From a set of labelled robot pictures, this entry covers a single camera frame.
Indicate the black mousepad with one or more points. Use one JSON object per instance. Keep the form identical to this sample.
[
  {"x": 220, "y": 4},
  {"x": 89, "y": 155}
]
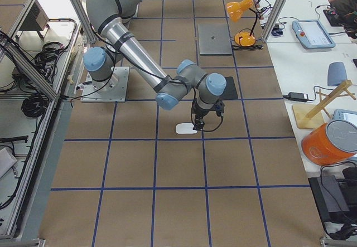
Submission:
[{"x": 230, "y": 92}]

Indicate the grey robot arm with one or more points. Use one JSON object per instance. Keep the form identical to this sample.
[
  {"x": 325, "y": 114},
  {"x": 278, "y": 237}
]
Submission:
[{"x": 106, "y": 17}]

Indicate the blue teach pendant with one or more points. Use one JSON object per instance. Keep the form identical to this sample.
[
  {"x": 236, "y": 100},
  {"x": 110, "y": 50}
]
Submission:
[
  {"x": 347, "y": 115},
  {"x": 312, "y": 34}
]

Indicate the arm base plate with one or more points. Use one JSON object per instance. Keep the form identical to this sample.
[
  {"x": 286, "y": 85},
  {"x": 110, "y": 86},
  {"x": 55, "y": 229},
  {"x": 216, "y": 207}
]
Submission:
[{"x": 108, "y": 91}]

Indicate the wooden stand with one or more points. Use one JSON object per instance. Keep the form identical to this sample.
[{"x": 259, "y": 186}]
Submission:
[{"x": 310, "y": 116}]

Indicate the grey blue speaker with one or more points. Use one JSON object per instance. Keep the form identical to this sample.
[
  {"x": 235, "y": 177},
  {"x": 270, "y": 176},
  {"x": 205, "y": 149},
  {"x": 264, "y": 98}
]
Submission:
[{"x": 336, "y": 74}]

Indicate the grey closed laptop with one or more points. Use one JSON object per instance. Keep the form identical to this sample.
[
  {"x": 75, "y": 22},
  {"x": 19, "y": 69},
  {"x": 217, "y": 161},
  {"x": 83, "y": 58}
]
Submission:
[{"x": 214, "y": 39}]

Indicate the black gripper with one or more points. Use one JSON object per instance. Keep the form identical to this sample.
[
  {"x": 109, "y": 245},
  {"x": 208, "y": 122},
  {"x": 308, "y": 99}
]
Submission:
[{"x": 201, "y": 114}]

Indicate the orange desk lamp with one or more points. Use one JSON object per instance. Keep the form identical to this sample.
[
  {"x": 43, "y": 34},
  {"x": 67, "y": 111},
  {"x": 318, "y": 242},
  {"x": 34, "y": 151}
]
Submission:
[{"x": 244, "y": 37}]

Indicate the black power adapter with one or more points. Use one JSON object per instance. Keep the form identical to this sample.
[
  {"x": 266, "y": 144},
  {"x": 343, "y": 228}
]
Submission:
[{"x": 293, "y": 96}]

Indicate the orange cylindrical container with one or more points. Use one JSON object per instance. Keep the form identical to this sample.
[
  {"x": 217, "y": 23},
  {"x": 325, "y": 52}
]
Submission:
[{"x": 330, "y": 143}]

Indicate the white computer mouse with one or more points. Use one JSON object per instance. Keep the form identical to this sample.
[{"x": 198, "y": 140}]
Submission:
[{"x": 185, "y": 128}]

